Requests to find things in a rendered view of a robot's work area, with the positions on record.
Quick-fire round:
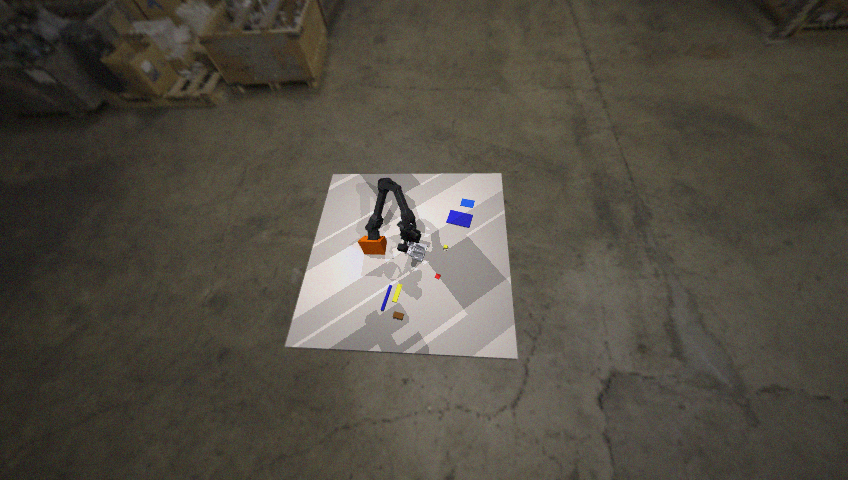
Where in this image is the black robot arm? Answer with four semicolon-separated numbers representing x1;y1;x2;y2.
365;178;422;243

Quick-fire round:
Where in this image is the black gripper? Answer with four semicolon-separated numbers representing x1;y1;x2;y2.
397;233;409;253

